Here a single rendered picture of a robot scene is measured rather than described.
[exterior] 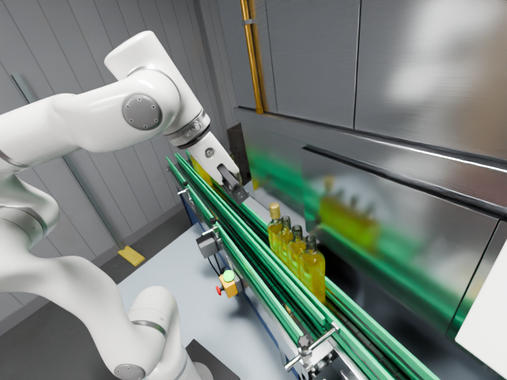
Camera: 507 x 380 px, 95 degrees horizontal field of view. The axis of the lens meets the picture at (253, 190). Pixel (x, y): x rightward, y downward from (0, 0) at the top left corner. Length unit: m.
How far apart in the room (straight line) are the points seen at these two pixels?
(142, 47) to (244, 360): 1.05
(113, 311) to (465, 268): 0.73
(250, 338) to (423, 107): 1.00
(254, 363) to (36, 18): 2.86
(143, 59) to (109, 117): 0.10
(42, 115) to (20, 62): 2.32
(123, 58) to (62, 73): 2.46
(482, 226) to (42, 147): 0.72
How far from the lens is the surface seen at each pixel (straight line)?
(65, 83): 2.85
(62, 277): 0.66
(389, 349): 0.78
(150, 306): 0.76
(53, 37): 2.90
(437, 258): 0.61
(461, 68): 0.50
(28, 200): 0.68
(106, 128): 0.36
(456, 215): 0.54
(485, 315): 0.65
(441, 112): 0.52
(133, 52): 0.40
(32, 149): 0.51
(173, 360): 0.85
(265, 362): 1.11
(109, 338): 0.71
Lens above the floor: 1.77
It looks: 30 degrees down
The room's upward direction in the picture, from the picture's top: 11 degrees counter-clockwise
